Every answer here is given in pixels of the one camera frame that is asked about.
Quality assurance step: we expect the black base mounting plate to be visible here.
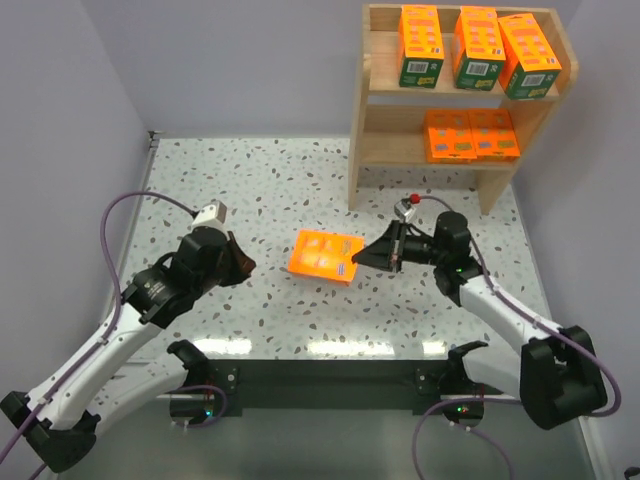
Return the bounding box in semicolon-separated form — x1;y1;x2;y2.
169;358;506;419

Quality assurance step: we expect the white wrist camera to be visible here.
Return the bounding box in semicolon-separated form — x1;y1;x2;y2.
191;200;227;232
394;194;421;223

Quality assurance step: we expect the orange sponge box narrow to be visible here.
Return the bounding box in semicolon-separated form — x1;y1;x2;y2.
451;6;506;91
397;5;444;89

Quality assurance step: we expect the wooden shelf unit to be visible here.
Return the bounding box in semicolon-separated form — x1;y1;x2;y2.
348;4;579;214

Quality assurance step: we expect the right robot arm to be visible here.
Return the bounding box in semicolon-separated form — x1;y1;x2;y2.
352;211;608;430

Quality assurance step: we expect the orange sponge box wide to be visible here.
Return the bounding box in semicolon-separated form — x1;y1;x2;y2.
468;108;520;163
423;109;477;164
288;229;365;285

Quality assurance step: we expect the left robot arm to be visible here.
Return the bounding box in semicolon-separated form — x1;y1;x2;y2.
1;226;256;473

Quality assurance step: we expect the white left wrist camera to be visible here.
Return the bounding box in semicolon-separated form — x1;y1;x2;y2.
191;200;227;232

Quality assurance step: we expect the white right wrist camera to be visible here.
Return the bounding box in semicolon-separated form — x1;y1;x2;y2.
394;194;421;223

